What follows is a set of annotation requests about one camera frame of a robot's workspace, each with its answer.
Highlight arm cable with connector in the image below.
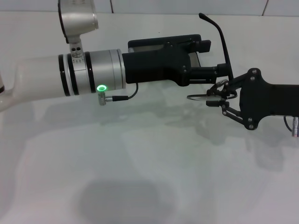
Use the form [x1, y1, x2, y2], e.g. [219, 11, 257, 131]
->
[98, 83, 139, 106]
[284, 115, 299, 138]

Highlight right arm cable with connector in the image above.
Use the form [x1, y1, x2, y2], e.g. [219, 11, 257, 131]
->
[284, 115, 299, 138]

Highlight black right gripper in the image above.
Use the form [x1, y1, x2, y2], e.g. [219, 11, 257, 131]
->
[206, 69, 299, 130]

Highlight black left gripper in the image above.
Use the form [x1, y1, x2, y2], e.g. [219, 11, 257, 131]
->
[122, 40, 232, 87]

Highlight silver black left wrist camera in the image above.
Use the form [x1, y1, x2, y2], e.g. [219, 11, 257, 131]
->
[57, 0, 99, 45]

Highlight black thin-framed glasses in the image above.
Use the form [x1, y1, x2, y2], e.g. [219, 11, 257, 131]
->
[186, 13, 238, 107]

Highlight left arm cable with connector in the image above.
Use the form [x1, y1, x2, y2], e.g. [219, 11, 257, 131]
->
[98, 83, 139, 106]

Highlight black glasses case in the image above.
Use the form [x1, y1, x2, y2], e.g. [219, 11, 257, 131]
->
[128, 34, 202, 70]

